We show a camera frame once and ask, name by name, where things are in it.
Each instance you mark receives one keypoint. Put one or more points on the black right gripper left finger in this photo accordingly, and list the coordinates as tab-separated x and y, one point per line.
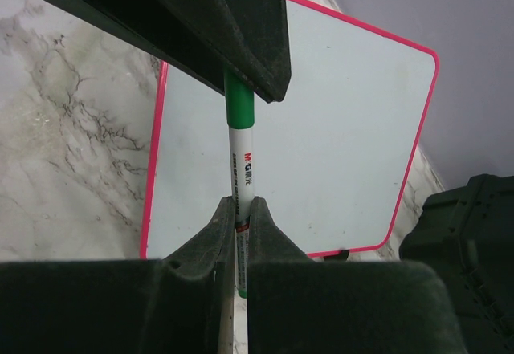
183	303

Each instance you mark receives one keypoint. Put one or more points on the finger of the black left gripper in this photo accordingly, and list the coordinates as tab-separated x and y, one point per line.
203	38

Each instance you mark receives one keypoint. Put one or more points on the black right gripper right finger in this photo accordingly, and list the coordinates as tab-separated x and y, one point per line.
297	305

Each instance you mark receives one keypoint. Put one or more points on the green white whiteboard marker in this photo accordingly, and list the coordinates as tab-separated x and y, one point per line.
240	117

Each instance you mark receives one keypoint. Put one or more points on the black whiteboard clip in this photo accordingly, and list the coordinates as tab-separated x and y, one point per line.
341	255

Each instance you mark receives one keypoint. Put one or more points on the pink framed whiteboard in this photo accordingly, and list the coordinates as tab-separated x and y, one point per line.
331	160

